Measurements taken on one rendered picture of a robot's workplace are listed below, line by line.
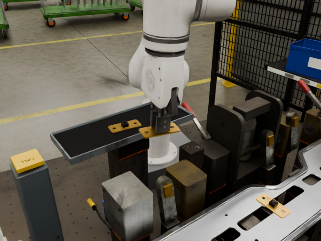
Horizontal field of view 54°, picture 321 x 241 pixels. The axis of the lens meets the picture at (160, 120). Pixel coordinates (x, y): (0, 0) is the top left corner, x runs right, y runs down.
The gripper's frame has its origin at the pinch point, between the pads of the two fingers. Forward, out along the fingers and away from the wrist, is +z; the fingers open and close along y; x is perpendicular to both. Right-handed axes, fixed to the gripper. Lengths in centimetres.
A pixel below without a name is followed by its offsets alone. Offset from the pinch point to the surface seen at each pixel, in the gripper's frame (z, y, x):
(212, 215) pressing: 25.6, 7.3, 12.5
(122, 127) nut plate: 10.8, -16.5, -2.8
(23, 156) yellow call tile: 12.2, -14.5, -27.3
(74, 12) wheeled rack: 117, -660, 111
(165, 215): 24.3, 4.1, 0.8
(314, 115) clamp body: 19, -13, 68
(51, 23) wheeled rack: 138, -664, 62
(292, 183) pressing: 24.4, 6.7, 39.2
